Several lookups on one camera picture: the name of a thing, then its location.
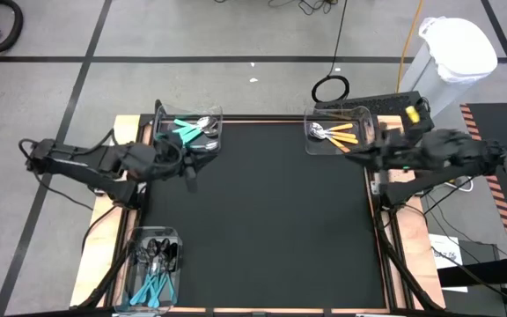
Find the silver mounting plate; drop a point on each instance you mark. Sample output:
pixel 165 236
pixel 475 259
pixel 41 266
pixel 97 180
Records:
pixel 375 188

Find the black orange-striped floor mat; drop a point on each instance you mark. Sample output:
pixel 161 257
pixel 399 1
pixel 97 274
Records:
pixel 495 127

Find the small yellow connector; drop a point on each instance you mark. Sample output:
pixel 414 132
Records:
pixel 413 114

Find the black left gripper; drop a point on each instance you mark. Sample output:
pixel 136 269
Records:
pixel 170 154

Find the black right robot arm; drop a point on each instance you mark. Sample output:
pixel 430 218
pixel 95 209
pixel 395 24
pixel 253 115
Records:
pixel 456 152

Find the white paper sheet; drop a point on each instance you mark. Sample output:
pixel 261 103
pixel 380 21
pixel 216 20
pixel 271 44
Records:
pixel 443 246

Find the white-bagged trash can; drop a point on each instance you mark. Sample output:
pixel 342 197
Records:
pixel 456 48

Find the black table mat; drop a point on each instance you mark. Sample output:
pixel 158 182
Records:
pixel 258 211

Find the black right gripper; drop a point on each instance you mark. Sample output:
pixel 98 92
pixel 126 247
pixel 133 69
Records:
pixel 394 152

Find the clear plastic bin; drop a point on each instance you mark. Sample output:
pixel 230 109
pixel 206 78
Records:
pixel 359 119
pixel 165 112
pixel 126 264

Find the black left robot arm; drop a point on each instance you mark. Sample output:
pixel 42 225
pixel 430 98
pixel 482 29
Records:
pixel 82 160

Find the black equipment case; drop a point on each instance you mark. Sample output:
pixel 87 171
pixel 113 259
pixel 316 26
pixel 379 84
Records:
pixel 478 304

